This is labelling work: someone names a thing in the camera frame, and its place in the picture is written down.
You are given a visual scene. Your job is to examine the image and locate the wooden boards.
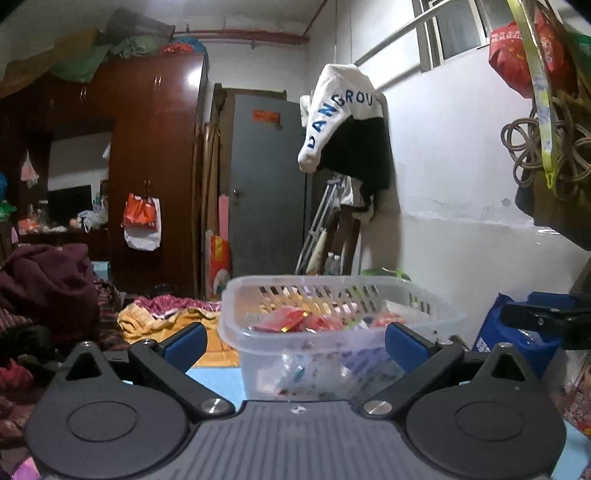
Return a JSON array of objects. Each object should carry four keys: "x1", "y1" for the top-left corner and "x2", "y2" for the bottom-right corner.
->
[{"x1": 201, "y1": 83, "x2": 223, "y2": 296}]

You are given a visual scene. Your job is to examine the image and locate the black television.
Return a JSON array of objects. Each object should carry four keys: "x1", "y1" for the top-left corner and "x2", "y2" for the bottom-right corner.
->
[{"x1": 46, "y1": 185, "x2": 93, "y2": 227}]

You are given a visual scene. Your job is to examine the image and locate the black hanging garment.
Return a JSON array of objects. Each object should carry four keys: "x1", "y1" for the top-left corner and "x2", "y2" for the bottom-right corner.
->
[{"x1": 318, "y1": 116, "x2": 398, "y2": 210}]

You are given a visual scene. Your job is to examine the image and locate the red plastic bag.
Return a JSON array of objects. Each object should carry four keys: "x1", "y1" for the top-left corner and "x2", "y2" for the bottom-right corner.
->
[{"x1": 488, "y1": 9, "x2": 578, "y2": 100}]

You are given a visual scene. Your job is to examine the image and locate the brown glossy wardrobe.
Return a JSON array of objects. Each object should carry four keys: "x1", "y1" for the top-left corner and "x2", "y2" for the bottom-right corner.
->
[{"x1": 0, "y1": 53, "x2": 208, "y2": 301}]

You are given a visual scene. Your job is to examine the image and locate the metal wall rail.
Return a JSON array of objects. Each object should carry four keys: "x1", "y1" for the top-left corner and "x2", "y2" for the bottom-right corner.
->
[{"x1": 353, "y1": 0, "x2": 455, "y2": 65}]

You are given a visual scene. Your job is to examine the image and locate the magenta patterned blanket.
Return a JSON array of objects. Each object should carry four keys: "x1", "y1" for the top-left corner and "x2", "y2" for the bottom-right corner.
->
[{"x1": 134, "y1": 295, "x2": 222, "y2": 320}]

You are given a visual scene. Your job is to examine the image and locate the white hoodie with blue letters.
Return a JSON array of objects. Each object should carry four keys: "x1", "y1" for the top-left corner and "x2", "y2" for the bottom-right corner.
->
[{"x1": 298, "y1": 64, "x2": 386, "y2": 174}]

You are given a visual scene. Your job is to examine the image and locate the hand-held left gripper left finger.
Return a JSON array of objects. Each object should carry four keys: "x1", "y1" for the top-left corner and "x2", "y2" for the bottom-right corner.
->
[{"x1": 60, "y1": 322, "x2": 236, "y2": 420}]

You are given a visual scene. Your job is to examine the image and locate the white hanging cloth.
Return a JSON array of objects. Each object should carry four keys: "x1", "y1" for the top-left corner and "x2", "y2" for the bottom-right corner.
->
[{"x1": 339, "y1": 175, "x2": 375, "y2": 225}]

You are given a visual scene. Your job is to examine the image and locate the olive brown hanging bag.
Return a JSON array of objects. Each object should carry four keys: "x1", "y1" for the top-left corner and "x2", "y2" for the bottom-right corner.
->
[{"x1": 515, "y1": 88, "x2": 591, "y2": 252}]

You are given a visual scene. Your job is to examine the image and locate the small pink hanging bag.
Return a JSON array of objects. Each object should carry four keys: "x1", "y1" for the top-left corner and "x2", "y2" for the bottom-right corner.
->
[{"x1": 20, "y1": 150, "x2": 40, "y2": 188}]

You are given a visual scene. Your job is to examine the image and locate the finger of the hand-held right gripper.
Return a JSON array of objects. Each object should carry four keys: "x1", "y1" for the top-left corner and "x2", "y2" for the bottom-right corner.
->
[{"x1": 500, "y1": 292, "x2": 591, "y2": 350}]

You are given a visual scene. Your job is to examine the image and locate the pink printed bag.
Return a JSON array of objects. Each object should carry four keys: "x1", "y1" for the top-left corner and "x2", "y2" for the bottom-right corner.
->
[{"x1": 561, "y1": 364, "x2": 591, "y2": 437}]

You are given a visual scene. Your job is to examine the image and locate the dark maroon clothing pile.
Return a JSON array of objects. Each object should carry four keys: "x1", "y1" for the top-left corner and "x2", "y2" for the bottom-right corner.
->
[{"x1": 0, "y1": 244, "x2": 100, "y2": 342}]

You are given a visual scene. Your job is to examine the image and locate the yellow green strap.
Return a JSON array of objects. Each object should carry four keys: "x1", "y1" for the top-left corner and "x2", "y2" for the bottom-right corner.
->
[{"x1": 508, "y1": 0, "x2": 561, "y2": 190}]

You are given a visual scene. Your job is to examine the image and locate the orange plastic bag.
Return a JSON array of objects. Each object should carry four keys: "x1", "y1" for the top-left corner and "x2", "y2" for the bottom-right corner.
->
[{"x1": 121, "y1": 194, "x2": 160, "y2": 232}]

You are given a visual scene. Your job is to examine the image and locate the metal crutches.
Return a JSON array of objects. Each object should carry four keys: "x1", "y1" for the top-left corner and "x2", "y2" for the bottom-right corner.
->
[{"x1": 295, "y1": 178, "x2": 345, "y2": 275}]

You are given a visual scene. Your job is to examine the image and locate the white knotted plastic bag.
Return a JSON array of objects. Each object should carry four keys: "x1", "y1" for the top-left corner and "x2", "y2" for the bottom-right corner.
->
[{"x1": 76, "y1": 210, "x2": 109, "y2": 232}]

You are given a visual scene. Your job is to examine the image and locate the blue plastic bag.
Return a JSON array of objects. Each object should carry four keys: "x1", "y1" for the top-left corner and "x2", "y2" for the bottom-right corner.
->
[{"x1": 473, "y1": 293, "x2": 561, "y2": 365}]

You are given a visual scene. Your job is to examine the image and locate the red ceiling pipe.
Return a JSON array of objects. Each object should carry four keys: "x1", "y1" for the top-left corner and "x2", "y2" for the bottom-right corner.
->
[{"x1": 173, "y1": 28, "x2": 310, "y2": 48}]

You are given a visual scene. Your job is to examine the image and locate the green cloth bundle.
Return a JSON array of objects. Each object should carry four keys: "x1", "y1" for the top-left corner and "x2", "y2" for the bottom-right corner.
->
[{"x1": 51, "y1": 34, "x2": 162, "y2": 83}]

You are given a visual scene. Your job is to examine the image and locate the window with grey frame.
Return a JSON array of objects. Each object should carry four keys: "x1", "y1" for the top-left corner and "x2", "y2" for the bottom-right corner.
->
[{"x1": 412, "y1": 0, "x2": 513, "y2": 72}]

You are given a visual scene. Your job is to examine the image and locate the green plastic bag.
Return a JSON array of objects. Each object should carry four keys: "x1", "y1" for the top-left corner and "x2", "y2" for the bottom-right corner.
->
[{"x1": 362, "y1": 267, "x2": 411, "y2": 283}]

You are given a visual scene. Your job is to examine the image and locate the red snack packet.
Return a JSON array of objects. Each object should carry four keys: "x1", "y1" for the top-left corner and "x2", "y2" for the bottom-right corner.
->
[
  {"x1": 372, "y1": 311, "x2": 410, "y2": 329},
  {"x1": 300, "y1": 314, "x2": 345, "y2": 334},
  {"x1": 252, "y1": 308, "x2": 308, "y2": 334}
]

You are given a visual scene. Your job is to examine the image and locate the grey metal door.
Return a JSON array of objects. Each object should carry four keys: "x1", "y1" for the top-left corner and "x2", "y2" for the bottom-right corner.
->
[{"x1": 228, "y1": 92, "x2": 310, "y2": 278}]

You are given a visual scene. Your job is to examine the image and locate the plaid cloth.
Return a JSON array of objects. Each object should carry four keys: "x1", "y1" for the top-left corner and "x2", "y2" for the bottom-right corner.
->
[{"x1": 92, "y1": 277, "x2": 124, "y2": 317}]

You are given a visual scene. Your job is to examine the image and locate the pink board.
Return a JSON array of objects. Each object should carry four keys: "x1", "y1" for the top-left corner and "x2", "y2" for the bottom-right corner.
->
[{"x1": 217, "y1": 196, "x2": 230, "y2": 241}]

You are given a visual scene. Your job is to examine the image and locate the red and yellow sack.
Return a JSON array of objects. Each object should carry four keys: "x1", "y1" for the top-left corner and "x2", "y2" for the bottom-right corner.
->
[{"x1": 210, "y1": 234, "x2": 232, "y2": 301}]

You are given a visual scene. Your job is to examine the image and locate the orange floral blanket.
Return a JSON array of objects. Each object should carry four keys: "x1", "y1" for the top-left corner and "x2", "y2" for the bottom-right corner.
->
[{"x1": 117, "y1": 302, "x2": 241, "y2": 368}]

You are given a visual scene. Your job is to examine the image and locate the clear plastic basket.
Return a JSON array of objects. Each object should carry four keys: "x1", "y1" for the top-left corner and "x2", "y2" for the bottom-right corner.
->
[{"x1": 217, "y1": 275, "x2": 466, "y2": 401}]

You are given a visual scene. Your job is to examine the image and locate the coiled beige rope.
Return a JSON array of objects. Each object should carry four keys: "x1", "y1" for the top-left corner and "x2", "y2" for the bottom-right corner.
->
[{"x1": 502, "y1": 92, "x2": 591, "y2": 188}]

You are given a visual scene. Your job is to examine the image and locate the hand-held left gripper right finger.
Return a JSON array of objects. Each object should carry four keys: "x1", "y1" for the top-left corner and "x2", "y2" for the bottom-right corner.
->
[{"x1": 358, "y1": 322, "x2": 541, "y2": 417}]

